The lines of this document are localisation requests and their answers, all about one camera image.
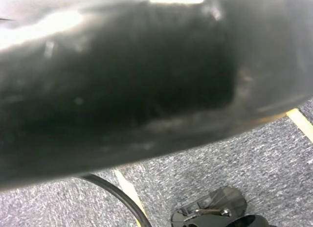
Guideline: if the yellow floor tape square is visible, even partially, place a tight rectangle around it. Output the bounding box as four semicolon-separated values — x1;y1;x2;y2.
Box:
113;107;313;227

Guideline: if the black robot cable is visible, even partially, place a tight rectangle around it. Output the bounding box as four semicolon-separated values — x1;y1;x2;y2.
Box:
78;173;152;227

